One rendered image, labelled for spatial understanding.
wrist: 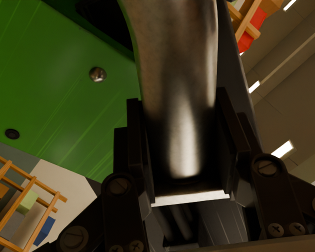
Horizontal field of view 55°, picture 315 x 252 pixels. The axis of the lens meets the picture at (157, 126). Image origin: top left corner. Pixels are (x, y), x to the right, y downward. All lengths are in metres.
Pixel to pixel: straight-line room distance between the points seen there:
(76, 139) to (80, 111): 0.03
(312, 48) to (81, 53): 7.72
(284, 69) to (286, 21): 2.25
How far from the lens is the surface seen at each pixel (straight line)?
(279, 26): 9.71
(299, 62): 7.87
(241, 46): 3.66
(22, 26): 0.19
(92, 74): 0.20
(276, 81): 7.89
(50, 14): 0.19
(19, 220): 6.36
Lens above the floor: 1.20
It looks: 14 degrees up
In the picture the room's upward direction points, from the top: 128 degrees clockwise
